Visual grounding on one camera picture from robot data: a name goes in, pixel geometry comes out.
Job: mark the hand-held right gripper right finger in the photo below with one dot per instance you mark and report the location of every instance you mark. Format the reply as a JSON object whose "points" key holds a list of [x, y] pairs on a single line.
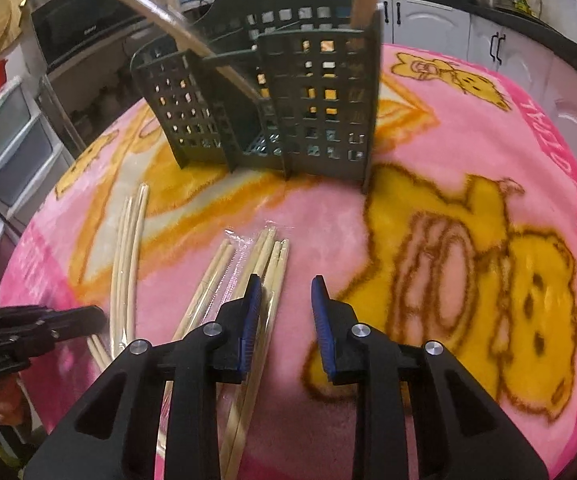
{"points": [[321, 332]]}

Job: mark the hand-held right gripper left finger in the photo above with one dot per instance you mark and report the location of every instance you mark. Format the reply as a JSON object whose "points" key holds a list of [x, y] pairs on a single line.
{"points": [[251, 325]]}

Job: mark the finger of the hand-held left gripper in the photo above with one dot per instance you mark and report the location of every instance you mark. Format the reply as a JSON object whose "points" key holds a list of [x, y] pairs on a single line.
{"points": [[8, 357], [68, 319]]}

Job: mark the pile of chopsticks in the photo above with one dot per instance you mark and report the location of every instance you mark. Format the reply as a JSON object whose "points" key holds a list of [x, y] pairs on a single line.
{"points": [[128, 240]]}

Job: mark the dark green utensil basket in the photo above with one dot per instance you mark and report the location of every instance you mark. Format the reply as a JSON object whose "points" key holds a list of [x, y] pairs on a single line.
{"points": [[318, 125]]}

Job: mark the white plastic drawer unit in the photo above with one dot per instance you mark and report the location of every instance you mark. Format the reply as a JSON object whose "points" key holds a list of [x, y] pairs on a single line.
{"points": [[13, 145]]}

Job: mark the metal shelf rack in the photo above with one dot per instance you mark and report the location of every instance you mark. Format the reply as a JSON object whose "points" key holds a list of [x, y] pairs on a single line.
{"points": [[63, 105]]}

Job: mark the pink printed blanket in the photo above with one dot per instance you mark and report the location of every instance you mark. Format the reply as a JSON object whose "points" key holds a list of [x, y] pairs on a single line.
{"points": [[468, 185]]}

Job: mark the black microwave oven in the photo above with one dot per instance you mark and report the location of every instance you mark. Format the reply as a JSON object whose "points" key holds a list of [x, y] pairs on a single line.
{"points": [[78, 25]]}

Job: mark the yellow bottle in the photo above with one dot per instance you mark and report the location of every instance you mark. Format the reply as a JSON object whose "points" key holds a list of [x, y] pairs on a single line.
{"points": [[520, 2]]}

